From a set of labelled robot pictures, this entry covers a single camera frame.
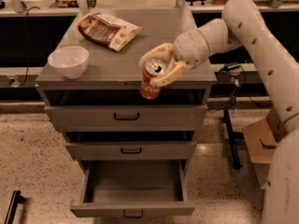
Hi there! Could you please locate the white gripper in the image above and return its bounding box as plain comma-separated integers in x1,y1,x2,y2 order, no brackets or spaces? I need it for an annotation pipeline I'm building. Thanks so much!
138,30,209,87

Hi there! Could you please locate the red coke can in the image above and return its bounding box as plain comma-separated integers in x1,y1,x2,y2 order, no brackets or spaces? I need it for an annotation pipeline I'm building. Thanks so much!
139,59,165,100

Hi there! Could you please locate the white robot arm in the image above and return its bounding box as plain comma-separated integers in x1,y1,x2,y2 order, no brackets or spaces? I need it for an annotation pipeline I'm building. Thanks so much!
139,0,299,224

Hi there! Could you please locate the grey drawer cabinet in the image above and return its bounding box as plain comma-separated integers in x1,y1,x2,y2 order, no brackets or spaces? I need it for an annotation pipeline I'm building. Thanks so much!
35,7,217,173

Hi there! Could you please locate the grey middle drawer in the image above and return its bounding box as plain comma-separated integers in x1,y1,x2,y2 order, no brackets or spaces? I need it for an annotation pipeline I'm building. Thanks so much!
65,141,195,161

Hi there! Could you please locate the grey top drawer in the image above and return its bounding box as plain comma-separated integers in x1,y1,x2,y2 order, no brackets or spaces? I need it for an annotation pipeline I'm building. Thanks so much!
45,105,206,132

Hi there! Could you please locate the grey open bottom drawer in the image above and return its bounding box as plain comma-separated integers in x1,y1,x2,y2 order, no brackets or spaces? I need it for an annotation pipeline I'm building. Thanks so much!
70,160,194,218

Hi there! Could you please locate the black power adapter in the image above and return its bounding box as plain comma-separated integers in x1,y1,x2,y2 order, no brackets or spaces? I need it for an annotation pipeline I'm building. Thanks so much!
224,63,240,71

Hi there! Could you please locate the brown chip bag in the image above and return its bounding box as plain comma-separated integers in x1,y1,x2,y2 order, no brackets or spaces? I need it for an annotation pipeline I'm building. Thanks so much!
78,12,142,51

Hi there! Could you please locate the white bowl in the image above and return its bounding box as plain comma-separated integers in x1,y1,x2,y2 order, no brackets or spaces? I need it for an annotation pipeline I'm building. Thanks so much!
48,46,90,78

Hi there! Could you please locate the brown cardboard box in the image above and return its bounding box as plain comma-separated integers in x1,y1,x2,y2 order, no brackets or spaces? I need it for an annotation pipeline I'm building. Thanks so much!
242,108,287,189

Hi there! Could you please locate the black stand leg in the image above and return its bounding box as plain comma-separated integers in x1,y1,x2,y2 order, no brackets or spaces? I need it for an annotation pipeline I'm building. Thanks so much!
223,109,242,170

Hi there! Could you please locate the black bar bottom left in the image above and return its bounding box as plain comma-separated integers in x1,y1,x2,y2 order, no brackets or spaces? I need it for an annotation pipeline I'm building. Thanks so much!
4,190,24,224

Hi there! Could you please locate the black cable left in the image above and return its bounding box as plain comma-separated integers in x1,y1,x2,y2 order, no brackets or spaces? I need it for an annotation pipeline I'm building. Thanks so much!
19,7,41,88

